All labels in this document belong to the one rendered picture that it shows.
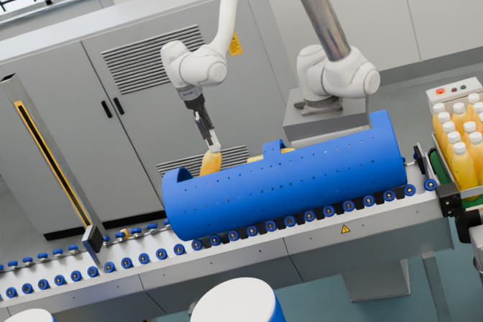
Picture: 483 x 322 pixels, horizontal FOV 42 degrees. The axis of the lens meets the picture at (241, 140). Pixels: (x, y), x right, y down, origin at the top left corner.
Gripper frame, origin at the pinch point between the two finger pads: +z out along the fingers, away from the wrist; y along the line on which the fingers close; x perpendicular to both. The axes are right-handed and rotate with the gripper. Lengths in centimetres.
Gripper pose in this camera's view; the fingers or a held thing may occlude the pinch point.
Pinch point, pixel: (212, 141)
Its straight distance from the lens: 239.4
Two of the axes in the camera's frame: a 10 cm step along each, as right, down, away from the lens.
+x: 9.4, -2.7, -2.0
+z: 3.4, 8.2, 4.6
